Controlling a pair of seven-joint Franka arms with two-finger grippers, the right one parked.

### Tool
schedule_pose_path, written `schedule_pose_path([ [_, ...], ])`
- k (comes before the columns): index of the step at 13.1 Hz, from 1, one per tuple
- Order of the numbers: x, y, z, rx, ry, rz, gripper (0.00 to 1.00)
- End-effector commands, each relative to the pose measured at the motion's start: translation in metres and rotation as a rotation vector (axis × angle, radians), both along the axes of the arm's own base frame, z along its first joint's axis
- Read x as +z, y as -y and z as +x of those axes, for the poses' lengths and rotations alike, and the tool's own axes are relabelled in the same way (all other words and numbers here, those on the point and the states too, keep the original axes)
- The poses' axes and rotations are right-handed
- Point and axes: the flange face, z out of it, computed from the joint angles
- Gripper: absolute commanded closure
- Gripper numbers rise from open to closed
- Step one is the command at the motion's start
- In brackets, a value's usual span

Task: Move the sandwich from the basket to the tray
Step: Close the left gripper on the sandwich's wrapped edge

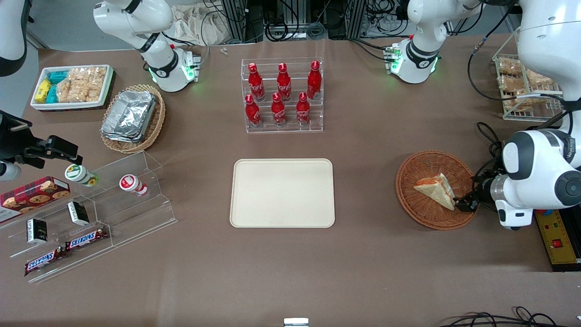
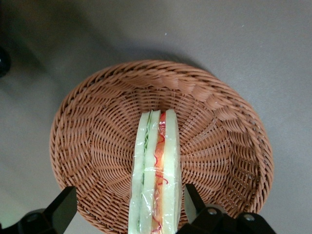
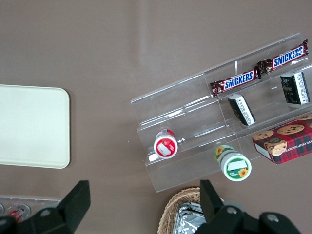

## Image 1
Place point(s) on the stacked foil containers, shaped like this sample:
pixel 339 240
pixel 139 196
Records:
pixel 129 116

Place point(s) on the red cap yogurt bottle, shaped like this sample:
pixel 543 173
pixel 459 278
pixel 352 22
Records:
pixel 131 184

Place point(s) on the red plaid cookie box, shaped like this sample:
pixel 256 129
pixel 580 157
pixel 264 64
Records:
pixel 34 195

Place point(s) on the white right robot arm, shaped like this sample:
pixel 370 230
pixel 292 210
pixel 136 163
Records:
pixel 136 18

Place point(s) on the cream plastic tray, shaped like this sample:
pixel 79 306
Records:
pixel 281 193

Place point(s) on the snickers bar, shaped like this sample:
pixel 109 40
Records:
pixel 86 239
pixel 43 262

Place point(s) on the light wicker basket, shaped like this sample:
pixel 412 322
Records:
pixel 156 122

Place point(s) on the red cola bottle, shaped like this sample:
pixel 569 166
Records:
pixel 256 84
pixel 314 81
pixel 284 84
pixel 253 113
pixel 303 111
pixel 278 111

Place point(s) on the green cap yogurt bottle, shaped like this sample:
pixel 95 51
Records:
pixel 79 175

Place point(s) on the clear rice cracker packet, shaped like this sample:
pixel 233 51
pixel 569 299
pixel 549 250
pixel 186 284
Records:
pixel 81 84

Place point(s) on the silver metal bracket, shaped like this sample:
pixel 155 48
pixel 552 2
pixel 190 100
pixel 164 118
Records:
pixel 296 322

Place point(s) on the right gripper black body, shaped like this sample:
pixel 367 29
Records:
pixel 13 141

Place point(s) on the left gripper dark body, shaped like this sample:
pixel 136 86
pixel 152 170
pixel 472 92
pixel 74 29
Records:
pixel 482 189

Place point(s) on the brown wicker basket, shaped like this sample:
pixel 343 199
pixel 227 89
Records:
pixel 422 213

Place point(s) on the triangular sandwich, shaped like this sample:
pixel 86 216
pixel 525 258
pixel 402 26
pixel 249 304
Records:
pixel 435 190

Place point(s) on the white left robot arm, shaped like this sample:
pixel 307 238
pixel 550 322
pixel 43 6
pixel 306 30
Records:
pixel 544 45

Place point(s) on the white rectangular snack tray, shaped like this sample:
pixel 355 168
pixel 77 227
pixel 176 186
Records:
pixel 106 91

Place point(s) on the white cloth bag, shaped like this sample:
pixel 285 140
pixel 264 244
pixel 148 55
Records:
pixel 199 25

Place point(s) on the teal snack box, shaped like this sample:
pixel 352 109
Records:
pixel 52 94
pixel 58 76

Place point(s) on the clear acrylic stepped display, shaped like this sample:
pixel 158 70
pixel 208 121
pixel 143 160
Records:
pixel 136 213

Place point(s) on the yellow snack box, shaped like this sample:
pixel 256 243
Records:
pixel 43 91

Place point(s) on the yellow black emergency stop box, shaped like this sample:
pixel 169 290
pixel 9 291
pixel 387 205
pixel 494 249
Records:
pixel 560 245

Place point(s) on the clear acrylic bottle rack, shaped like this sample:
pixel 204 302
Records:
pixel 317 113

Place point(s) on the small black white box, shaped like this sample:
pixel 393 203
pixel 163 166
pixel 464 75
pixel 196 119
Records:
pixel 78 213
pixel 37 231

